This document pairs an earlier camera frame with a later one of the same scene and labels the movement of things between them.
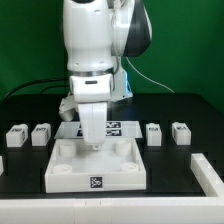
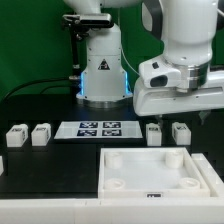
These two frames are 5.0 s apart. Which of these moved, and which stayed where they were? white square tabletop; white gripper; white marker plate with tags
Moved: white square tabletop; white gripper
Stayed: white marker plate with tags
